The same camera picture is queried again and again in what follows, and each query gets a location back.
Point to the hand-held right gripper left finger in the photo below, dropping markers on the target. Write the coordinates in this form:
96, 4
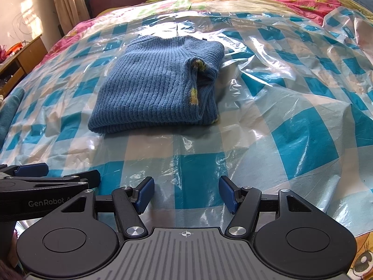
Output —
144, 195

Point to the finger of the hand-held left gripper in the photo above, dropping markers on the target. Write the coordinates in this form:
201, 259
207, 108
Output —
87, 178
32, 169

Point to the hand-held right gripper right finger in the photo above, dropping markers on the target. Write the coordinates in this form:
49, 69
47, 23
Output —
228, 195

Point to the blue yellow-striped knit sweater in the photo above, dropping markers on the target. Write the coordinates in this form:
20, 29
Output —
151, 87

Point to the teal towel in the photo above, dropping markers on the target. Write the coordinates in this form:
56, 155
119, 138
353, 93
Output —
8, 116

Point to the reddish brown cloth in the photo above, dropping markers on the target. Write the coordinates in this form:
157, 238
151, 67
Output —
8, 268

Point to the blue checkered plastic sheet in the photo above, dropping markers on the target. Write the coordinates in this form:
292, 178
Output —
262, 108

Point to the wooden bedside cabinet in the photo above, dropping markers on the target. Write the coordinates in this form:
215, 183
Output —
22, 64

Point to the pink plastic bag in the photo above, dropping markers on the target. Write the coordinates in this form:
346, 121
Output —
3, 54

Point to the orange packet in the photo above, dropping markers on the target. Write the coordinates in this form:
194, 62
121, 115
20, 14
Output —
15, 48

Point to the beige curtain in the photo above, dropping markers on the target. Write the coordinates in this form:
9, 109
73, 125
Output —
68, 3

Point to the pink floral cartoon bedsheet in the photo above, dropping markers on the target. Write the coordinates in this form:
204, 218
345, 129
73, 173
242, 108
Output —
294, 0

